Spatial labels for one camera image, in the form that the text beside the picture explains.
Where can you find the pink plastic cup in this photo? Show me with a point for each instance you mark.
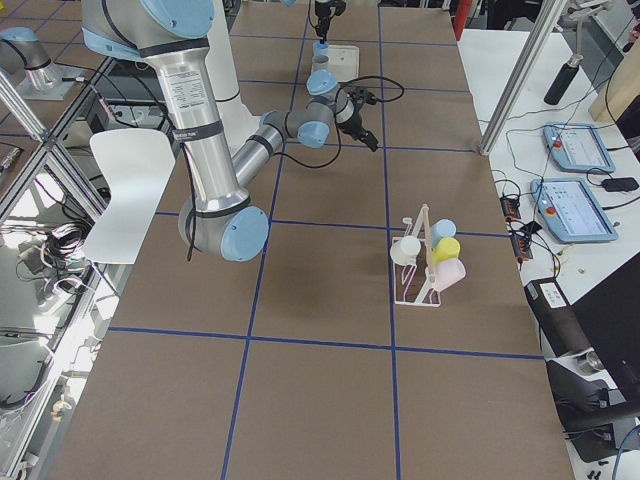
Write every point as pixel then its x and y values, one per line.
pixel 448 273

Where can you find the light blue cup front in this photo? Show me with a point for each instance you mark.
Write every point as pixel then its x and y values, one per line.
pixel 441 229

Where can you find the black monitor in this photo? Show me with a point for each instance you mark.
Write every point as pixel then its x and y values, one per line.
pixel 609 317

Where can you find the aluminium frame post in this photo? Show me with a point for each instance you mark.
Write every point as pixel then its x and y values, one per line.
pixel 536 40

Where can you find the light blue cup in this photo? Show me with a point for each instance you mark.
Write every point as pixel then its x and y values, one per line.
pixel 320 49
pixel 441 229

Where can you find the black water bottle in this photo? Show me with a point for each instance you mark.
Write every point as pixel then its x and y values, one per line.
pixel 563 79

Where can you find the light blue cup rear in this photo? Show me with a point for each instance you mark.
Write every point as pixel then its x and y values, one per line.
pixel 320 49

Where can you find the white plastic chair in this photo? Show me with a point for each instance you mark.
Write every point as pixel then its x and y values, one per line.
pixel 136 164

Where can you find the grey plastic cup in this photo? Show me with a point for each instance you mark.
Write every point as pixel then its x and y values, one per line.
pixel 319 62

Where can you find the blue teach pendant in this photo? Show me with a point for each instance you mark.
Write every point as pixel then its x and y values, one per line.
pixel 577 147
pixel 570 211

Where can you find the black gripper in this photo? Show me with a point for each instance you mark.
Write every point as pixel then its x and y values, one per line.
pixel 352 122
pixel 322 15

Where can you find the far blue teach pendant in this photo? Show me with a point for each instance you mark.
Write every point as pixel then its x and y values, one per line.
pixel 577 147

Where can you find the near blue teach pendant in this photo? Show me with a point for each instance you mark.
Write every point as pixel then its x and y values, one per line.
pixel 570 211

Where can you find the cream plastic cup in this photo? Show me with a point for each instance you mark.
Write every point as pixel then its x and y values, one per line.
pixel 405 250

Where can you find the white serving tray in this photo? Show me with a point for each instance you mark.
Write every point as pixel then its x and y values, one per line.
pixel 344 62

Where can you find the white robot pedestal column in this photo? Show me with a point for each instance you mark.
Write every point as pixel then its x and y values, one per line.
pixel 239 123

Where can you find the yellow plastic cup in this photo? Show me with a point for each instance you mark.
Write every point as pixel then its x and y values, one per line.
pixel 447 248

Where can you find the white wire cup rack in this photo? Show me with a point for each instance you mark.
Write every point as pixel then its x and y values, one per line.
pixel 413 284

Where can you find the black power adapter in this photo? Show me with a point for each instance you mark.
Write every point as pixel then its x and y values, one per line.
pixel 620 184

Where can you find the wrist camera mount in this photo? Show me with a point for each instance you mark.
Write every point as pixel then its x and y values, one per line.
pixel 361 96

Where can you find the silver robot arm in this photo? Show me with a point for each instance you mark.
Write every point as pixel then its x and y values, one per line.
pixel 172 37

